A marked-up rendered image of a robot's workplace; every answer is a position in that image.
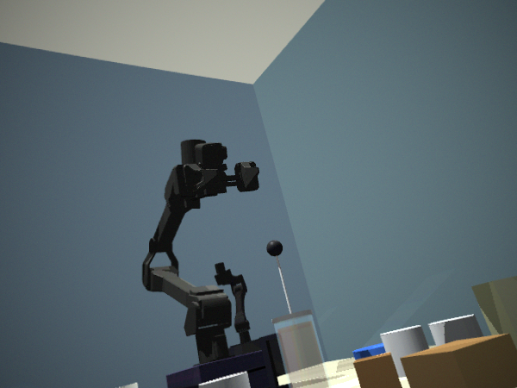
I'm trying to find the orange cube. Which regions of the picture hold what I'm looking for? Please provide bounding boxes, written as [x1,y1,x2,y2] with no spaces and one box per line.
[353,352,402,388]

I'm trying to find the brown box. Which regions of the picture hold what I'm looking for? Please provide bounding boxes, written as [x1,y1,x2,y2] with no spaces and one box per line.
[400,334,517,388]

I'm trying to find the glass coffee press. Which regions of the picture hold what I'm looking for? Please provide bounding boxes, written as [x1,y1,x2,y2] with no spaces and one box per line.
[259,240,332,388]

